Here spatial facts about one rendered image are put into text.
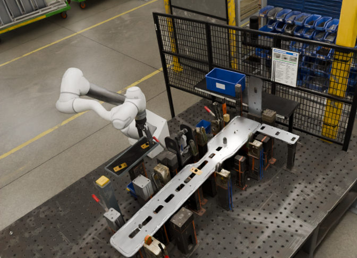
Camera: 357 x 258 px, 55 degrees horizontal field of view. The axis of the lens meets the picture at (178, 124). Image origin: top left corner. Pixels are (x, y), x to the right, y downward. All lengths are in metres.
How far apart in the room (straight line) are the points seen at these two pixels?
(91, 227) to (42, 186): 1.66
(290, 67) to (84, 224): 1.90
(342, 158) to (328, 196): 0.41
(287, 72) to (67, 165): 2.70
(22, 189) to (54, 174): 0.37
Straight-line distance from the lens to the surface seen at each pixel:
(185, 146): 2.43
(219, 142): 2.49
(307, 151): 2.89
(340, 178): 2.73
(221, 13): 4.35
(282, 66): 2.74
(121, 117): 1.93
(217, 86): 2.94
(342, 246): 3.24
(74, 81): 2.44
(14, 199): 4.17
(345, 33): 2.50
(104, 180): 2.18
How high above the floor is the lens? 2.65
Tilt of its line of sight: 38 degrees down
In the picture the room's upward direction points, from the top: 10 degrees counter-clockwise
